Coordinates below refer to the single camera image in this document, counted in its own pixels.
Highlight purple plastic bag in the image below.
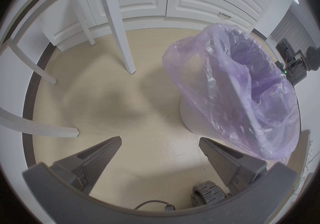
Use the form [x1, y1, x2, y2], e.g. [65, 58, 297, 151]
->
[162, 23, 300, 161]

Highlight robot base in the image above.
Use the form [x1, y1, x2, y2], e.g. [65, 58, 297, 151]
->
[191, 180, 230, 207]

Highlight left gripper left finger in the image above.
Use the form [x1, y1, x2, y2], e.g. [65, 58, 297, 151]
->
[49, 136, 123, 195]

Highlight grey curtain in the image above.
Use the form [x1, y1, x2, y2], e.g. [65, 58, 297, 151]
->
[270, 9, 316, 46]

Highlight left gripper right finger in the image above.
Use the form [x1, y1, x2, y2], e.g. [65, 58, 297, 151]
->
[198, 137, 268, 194]

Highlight white trash bin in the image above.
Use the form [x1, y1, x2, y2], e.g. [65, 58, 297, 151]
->
[179, 54, 265, 155]

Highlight white chair dark grey cushions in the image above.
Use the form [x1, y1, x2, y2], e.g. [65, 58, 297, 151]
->
[0, 0, 137, 139]

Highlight black cable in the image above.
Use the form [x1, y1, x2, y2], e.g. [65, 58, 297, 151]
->
[134, 200, 177, 211]

